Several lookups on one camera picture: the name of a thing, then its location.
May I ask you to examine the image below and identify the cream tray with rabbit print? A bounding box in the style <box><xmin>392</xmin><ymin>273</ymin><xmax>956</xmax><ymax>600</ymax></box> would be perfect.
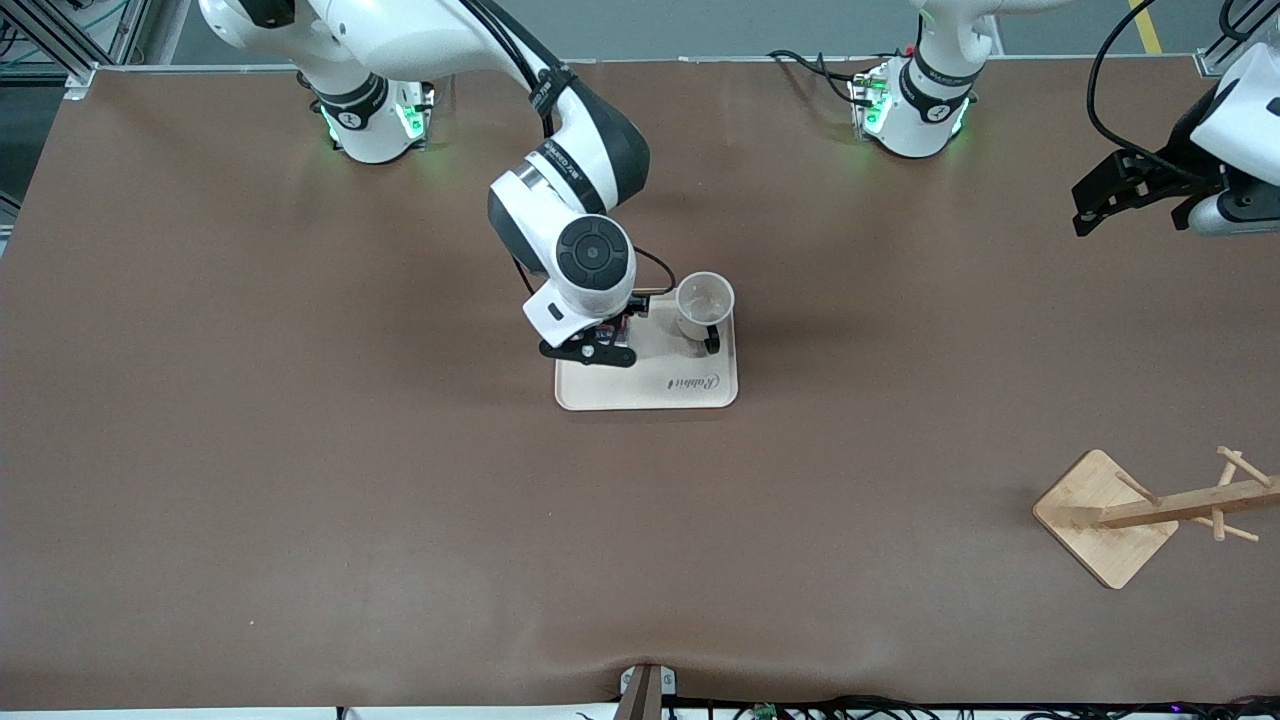
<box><xmin>554</xmin><ymin>287</ymin><xmax>740</xmax><ymax>412</ymax></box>

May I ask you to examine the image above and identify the wooden mug stand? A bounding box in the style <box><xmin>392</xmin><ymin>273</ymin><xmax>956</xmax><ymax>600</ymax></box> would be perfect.
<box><xmin>1032</xmin><ymin>445</ymin><xmax>1280</xmax><ymax>591</ymax></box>

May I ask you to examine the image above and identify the white smiley mug black handle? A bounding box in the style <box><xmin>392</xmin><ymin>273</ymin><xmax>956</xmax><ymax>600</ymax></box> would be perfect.
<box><xmin>675</xmin><ymin>271</ymin><xmax>736</xmax><ymax>355</ymax></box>

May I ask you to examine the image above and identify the metal table edge bracket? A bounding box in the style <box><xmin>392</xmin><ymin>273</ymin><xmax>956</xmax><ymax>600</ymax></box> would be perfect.
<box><xmin>618</xmin><ymin>663</ymin><xmax>678</xmax><ymax>720</ymax></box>

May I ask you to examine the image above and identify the black left base cable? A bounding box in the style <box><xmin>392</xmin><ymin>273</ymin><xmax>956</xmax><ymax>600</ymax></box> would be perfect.
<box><xmin>768</xmin><ymin>50</ymin><xmax>863</xmax><ymax>106</ymax></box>

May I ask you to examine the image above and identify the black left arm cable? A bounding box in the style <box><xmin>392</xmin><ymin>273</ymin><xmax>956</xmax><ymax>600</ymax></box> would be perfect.
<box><xmin>1088</xmin><ymin>0</ymin><xmax>1216</xmax><ymax>186</ymax></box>

